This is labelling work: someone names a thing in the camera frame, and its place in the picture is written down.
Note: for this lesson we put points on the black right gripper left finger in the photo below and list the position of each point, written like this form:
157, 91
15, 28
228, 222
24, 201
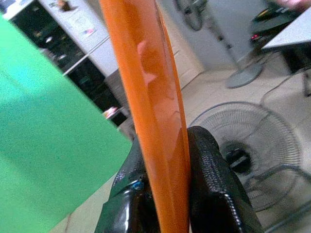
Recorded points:
126, 208

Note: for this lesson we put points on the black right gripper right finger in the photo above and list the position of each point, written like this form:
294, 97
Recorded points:
216, 189

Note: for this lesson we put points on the orange plastic plate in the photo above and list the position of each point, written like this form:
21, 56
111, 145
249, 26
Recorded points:
155, 97

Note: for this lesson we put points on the grey floor fan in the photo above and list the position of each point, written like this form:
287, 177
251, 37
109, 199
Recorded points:
255, 150

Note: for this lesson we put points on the green tablecloth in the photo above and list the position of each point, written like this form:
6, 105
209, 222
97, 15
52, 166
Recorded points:
43, 126

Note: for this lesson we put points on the grey standing fan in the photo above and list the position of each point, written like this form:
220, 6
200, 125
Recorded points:
228, 43

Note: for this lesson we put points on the black and white shelf unit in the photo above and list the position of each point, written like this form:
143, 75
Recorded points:
70, 60

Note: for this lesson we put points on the grey table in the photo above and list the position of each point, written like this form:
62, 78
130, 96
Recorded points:
289, 36

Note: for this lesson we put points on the white refrigerator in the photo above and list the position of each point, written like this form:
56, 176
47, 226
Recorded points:
80, 26

